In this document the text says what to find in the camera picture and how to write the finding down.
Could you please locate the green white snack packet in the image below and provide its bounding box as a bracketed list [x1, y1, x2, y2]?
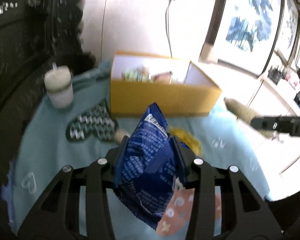
[121, 66, 149, 82]

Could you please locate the dark carved wooden furniture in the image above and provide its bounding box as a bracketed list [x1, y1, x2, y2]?
[0, 0, 94, 239]

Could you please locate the clear black-text snack tube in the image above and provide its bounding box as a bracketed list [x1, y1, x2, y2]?
[224, 98, 282, 142]

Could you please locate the blue snack bag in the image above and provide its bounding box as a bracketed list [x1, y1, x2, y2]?
[114, 103, 176, 229]

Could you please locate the framed lotus painting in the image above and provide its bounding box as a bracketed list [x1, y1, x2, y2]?
[199, 0, 282, 76]

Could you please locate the white lidded cup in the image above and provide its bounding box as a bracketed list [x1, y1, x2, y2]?
[44, 62, 74, 109]

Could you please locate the light blue printed tablecloth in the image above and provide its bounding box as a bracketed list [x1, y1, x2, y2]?
[7, 61, 269, 239]

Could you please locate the yellow cardboard box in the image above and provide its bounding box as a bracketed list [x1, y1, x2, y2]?
[110, 51, 222, 117]

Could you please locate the yellow wrapped cake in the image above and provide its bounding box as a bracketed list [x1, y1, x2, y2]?
[168, 127, 203, 157]

